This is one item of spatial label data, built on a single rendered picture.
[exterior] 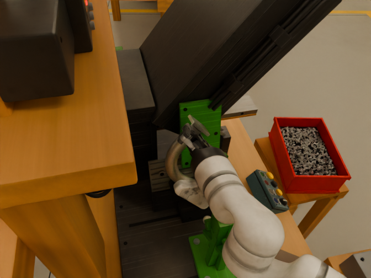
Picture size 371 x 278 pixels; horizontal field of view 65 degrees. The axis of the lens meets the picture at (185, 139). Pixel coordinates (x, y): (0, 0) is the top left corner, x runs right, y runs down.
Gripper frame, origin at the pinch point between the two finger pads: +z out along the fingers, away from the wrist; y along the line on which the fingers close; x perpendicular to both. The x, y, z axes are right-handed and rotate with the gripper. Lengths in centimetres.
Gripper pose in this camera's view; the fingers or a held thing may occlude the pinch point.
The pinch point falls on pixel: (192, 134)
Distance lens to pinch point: 67.3
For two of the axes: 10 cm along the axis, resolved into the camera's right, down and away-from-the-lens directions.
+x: -6.9, 6.9, 2.2
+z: -2.6, -5.2, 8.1
